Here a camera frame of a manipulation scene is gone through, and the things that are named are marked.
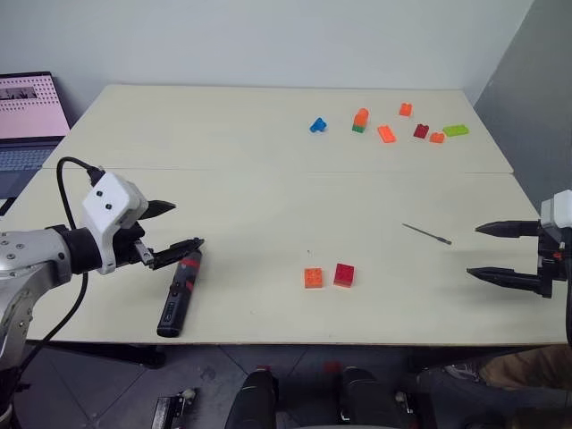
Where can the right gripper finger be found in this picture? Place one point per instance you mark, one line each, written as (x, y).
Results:
(509, 229)
(509, 277)

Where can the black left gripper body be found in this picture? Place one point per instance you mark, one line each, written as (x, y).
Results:
(129, 243)

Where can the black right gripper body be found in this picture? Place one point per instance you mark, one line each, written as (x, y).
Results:
(552, 259)

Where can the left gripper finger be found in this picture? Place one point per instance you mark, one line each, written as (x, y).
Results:
(158, 207)
(176, 252)

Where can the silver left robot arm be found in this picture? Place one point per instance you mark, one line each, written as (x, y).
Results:
(31, 250)

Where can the black red electric screwdriver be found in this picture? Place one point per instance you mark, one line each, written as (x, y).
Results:
(179, 295)

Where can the thin metal screwdriver bit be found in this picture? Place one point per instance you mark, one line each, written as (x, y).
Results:
(424, 233)

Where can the bystander's leg and shoe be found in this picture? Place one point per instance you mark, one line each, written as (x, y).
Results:
(514, 371)

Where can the lime green long toy brick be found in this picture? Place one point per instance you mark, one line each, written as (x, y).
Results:
(456, 130)

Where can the small orange toy brick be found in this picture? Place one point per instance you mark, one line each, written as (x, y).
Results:
(406, 109)
(437, 138)

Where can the dark red toy brick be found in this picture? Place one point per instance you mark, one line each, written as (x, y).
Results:
(421, 131)

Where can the orange square toy brick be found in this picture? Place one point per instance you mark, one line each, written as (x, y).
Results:
(314, 278)

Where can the orange flat long toy brick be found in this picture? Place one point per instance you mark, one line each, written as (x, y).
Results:
(386, 133)

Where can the dark rounded shape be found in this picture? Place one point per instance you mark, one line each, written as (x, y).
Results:
(252, 397)
(366, 397)

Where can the open laptop with pink screen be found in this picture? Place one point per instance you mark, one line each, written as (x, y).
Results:
(27, 107)

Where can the red square toy brick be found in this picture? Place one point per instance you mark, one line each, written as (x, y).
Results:
(343, 275)

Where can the blue toy brick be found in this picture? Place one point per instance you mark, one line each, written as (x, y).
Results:
(317, 125)

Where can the dark green toy brick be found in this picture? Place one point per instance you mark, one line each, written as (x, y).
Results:
(358, 128)

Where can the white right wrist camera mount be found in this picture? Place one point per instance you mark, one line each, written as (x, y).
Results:
(558, 210)

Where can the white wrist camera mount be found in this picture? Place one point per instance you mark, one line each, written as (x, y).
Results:
(558, 210)
(107, 196)

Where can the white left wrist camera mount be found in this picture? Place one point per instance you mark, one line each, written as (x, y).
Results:
(107, 196)

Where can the metal bracket on floor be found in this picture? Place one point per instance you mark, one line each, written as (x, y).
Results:
(172, 409)

